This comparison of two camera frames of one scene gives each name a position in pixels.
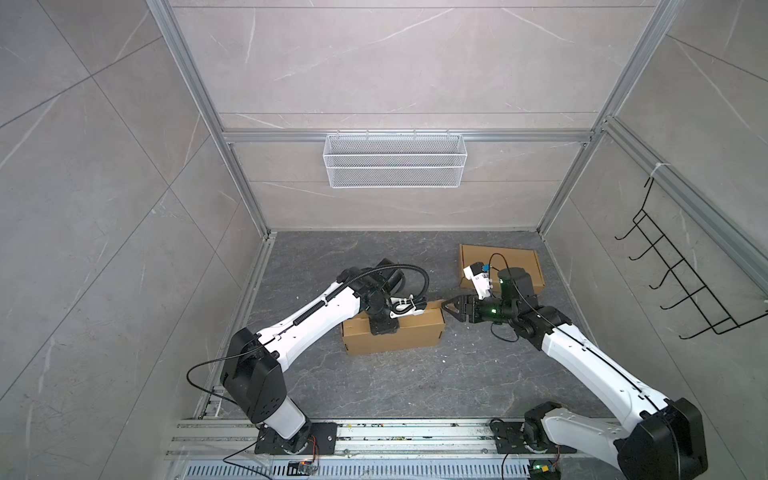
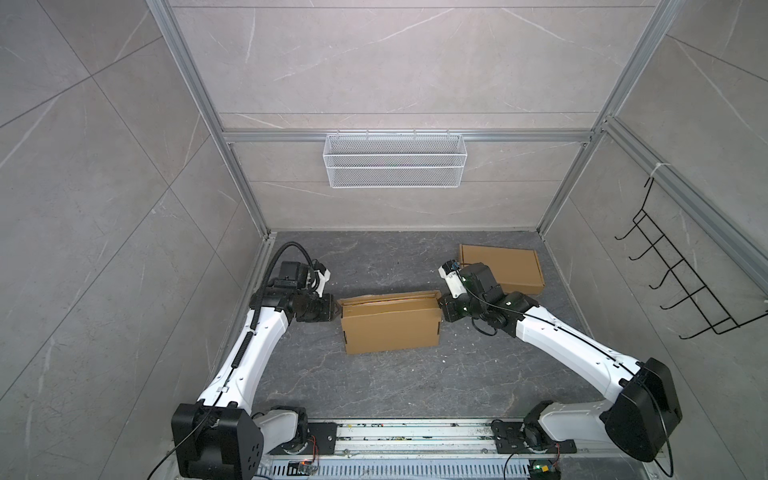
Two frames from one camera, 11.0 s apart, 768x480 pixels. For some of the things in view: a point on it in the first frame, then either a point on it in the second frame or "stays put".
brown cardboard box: x=419 y=331 stays put
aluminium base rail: x=393 y=450 stays put
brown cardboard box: x=499 y=258 stays put
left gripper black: x=383 y=328 -> x=328 y=312
